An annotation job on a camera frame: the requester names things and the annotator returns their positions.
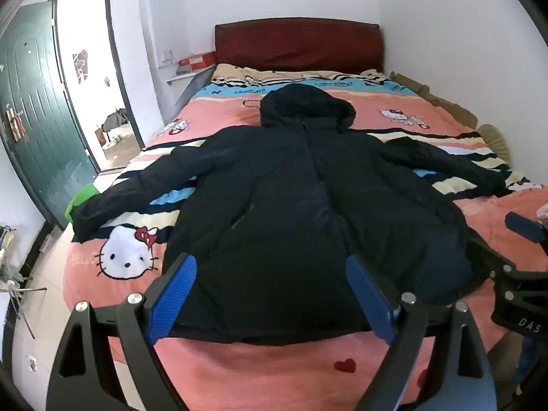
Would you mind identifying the white wall shelf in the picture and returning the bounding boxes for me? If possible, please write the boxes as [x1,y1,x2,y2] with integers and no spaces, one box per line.
[167,70,211,109]

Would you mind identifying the dark umbrella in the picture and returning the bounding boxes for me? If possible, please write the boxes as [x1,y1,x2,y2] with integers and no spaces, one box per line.
[101,108,129,134]

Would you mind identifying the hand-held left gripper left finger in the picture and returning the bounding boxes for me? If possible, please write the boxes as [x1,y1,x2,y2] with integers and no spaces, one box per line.
[46,253,198,411]

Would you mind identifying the green door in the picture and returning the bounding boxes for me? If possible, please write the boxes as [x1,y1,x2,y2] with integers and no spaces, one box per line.
[0,1,100,229]

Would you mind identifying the green plastic stool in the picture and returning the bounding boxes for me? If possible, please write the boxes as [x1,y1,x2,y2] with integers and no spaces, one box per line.
[64,183,100,224]

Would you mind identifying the metal folding rack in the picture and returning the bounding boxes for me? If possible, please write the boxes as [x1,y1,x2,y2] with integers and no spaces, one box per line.
[0,261,47,340]

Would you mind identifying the brown cardboard sheet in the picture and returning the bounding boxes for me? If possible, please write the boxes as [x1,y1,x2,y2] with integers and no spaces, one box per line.
[391,72,478,130]

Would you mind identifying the pink cartoon cat blanket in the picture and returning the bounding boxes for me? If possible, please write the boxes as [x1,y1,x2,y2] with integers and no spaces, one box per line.
[62,63,548,407]

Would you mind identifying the red door stickers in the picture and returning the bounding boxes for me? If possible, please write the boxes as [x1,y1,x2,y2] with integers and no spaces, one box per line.
[3,109,30,143]

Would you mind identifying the woven straw fan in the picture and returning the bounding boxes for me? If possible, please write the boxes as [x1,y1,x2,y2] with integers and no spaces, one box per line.
[477,124,513,166]

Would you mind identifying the dark red headboard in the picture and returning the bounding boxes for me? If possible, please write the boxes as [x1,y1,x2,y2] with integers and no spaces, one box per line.
[214,18,385,74]

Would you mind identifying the red flat box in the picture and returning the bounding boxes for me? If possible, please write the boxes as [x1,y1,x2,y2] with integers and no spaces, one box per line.
[177,52,217,69]

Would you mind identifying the black hooded jacket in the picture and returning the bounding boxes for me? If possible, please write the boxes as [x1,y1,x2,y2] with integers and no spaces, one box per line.
[74,83,520,347]

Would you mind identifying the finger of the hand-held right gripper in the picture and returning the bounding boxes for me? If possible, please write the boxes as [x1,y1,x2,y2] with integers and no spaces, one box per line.
[468,228,516,281]
[504,211,548,246]

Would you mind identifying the person's clothing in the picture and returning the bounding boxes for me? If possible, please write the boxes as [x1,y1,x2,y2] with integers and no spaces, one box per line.
[487,333,548,411]

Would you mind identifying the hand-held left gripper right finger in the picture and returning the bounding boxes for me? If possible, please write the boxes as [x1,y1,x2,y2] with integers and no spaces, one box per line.
[345,253,498,411]

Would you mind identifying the wall poster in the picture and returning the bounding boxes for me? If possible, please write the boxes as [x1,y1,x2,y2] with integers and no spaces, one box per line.
[71,50,91,83]

